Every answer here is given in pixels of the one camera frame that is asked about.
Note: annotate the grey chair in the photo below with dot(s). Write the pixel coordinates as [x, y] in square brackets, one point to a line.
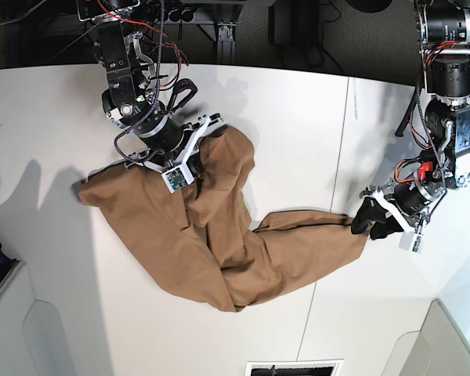
[32, 338]
[439, 348]

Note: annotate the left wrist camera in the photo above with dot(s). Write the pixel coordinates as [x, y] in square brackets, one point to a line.
[412, 238]

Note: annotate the aluminium table frame post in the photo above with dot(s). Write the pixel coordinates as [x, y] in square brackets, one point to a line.
[225, 43]

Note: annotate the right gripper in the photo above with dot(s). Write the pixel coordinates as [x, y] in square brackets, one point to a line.
[156, 130]

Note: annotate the white framed floor vent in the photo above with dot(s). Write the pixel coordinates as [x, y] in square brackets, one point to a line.
[290, 368]

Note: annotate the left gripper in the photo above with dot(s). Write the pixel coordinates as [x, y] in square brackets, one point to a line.
[413, 199]

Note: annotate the black power strip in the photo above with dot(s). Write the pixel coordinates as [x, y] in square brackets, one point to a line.
[177, 15]

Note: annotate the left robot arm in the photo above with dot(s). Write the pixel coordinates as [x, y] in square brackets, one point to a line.
[438, 117]

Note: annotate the right grey chair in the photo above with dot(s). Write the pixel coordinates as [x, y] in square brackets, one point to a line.
[439, 348]

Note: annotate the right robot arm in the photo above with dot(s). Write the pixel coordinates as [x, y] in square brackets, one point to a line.
[139, 99]

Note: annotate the left grey chair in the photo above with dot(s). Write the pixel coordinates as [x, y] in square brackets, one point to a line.
[32, 338]

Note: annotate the brown t-shirt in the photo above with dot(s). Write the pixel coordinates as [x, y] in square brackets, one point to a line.
[197, 243]

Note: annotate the black power adapter box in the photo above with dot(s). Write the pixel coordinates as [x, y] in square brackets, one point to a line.
[280, 20]

